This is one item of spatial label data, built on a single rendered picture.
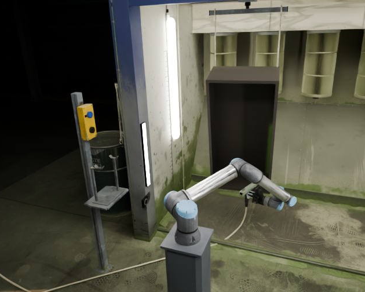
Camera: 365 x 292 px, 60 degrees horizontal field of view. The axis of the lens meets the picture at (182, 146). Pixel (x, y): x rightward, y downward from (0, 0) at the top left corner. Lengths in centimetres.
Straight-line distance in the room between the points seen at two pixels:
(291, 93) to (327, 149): 82
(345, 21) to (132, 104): 230
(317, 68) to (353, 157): 114
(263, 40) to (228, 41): 41
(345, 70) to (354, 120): 60
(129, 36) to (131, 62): 20
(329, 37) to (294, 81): 73
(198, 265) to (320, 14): 274
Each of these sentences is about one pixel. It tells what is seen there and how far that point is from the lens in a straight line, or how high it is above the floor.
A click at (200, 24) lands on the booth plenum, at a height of 208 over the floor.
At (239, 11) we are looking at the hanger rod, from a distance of 299.
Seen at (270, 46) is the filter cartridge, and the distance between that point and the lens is 387.
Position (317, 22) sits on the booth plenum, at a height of 205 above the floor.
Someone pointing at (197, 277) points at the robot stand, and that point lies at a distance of 240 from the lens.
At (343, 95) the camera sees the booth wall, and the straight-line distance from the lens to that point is 431.
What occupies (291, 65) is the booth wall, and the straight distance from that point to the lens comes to 424.
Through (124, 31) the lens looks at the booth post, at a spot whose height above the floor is 205.
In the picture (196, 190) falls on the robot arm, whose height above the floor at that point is 91.
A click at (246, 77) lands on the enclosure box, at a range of 276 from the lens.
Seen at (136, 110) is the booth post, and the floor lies 140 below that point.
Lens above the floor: 209
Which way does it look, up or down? 21 degrees down
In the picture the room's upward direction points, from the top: 2 degrees counter-clockwise
